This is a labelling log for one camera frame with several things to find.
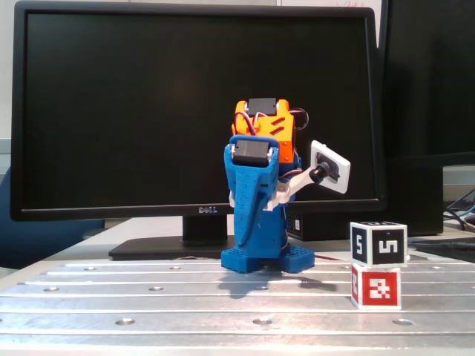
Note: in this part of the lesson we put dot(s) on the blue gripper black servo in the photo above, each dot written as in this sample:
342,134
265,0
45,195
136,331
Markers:
252,174

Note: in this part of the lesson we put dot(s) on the black cube with marker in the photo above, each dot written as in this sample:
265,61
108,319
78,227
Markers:
387,246

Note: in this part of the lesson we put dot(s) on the red cube with marker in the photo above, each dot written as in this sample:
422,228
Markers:
380,289

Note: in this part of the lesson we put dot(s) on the black Dell monitor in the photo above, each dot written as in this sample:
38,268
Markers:
130,111

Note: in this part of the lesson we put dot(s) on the black computer box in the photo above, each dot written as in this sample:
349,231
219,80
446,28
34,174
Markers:
415,207

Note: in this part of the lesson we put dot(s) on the black flat pad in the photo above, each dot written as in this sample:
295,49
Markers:
445,252

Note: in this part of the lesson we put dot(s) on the black monitor without logo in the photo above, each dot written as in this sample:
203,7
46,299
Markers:
445,74

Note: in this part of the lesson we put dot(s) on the white camera mount with board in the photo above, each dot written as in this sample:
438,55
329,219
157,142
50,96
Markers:
343,168

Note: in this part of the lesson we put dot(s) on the aluminium slotted base plate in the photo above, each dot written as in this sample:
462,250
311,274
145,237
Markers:
185,304

